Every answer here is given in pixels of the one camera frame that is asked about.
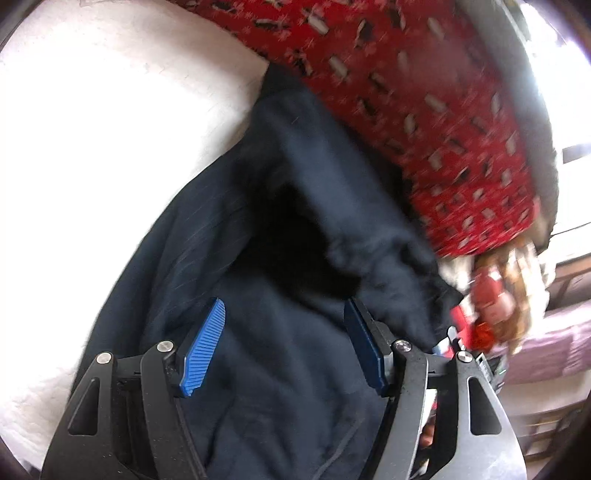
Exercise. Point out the white mattress sheet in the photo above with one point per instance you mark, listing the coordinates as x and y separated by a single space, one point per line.
108 108

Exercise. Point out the purple bedspread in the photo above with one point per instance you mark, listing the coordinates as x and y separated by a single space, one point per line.
556 346

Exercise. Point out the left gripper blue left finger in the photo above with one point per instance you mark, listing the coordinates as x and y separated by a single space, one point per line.
192 358

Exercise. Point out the red penguin print duvet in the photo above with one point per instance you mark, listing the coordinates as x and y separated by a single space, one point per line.
414 80

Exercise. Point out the doll with brown hair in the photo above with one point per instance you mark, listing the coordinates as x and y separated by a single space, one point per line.
504 293

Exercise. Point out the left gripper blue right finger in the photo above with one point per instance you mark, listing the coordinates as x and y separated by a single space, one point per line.
372 341

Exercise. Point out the dark navy large garment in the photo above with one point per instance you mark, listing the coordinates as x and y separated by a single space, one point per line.
283 228

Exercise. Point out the grey pillow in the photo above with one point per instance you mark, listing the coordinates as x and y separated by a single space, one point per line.
506 44

